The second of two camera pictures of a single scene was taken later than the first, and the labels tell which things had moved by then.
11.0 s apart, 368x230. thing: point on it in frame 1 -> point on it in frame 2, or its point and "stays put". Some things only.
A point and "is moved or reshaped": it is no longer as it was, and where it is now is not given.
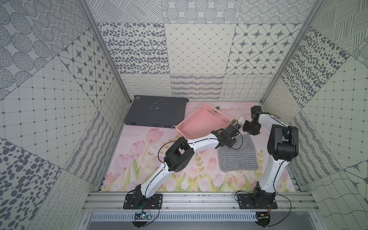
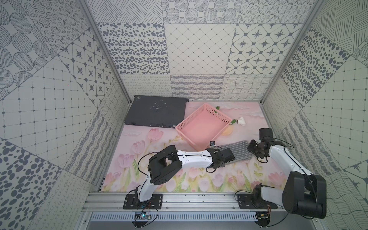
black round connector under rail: [263, 219] stays put
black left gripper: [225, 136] -> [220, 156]
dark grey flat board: [163, 111] stays put
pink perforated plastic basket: [204, 120] stays put
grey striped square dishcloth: [241, 156] is moved or reshaped
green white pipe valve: [241, 121] stays put
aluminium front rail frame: [105, 202] stays put
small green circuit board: [142, 215] stays put
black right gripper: [245, 128] -> [250, 147]
